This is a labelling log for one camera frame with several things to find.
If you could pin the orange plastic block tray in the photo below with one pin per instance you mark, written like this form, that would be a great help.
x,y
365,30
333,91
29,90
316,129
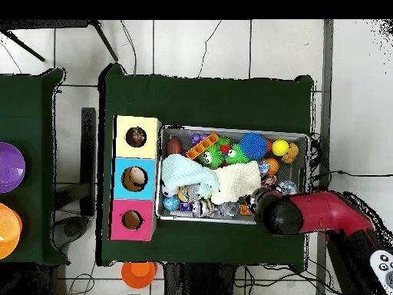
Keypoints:
x,y
202,146

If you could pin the purple plastic bowl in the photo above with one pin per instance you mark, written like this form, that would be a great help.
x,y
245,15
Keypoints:
x,y
10,167

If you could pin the brown toy football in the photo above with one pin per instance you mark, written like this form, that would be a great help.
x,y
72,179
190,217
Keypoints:
x,y
174,146

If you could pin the green spiky toy with eyes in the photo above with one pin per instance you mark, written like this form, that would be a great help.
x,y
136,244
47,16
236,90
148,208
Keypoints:
x,y
212,158
239,158

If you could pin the small blue globe ball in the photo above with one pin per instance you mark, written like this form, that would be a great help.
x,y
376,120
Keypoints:
x,y
171,203

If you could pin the small orange basketball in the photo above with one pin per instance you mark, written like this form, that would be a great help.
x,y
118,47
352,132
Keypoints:
x,y
271,166

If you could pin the blue spiky ball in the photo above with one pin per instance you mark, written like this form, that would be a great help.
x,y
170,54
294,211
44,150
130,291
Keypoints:
x,y
253,146

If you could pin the yellow ball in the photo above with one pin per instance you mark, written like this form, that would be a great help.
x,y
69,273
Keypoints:
x,y
280,147

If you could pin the black upright panel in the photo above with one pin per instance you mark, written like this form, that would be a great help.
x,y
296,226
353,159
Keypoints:
x,y
88,138

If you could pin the shallow mesh bin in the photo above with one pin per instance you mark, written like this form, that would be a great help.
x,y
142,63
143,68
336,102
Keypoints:
x,y
294,172

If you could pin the orange floor cone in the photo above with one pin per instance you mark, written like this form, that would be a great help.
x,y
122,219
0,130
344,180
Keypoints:
x,y
138,275

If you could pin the orange plastic bowl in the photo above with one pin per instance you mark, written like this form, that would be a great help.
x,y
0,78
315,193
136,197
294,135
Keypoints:
x,y
9,230

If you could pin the light blue muslin cloth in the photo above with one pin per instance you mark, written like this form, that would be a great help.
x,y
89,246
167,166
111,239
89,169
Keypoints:
x,y
184,172

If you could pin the black tripod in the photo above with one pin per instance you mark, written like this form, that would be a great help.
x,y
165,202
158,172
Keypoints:
x,y
104,41

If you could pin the dark green side tablecloth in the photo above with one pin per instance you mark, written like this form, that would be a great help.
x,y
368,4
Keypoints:
x,y
30,116

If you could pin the colourful frayed cloth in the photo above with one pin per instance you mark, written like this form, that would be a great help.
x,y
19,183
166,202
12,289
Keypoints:
x,y
136,136

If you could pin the wooden box with three holes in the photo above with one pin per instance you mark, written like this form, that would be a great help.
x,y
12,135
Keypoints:
x,y
122,150

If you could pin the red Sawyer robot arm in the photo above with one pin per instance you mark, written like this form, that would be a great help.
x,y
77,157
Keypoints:
x,y
322,212

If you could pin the cream muslin cloth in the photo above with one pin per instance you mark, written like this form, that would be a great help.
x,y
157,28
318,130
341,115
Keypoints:
x,y
236,181

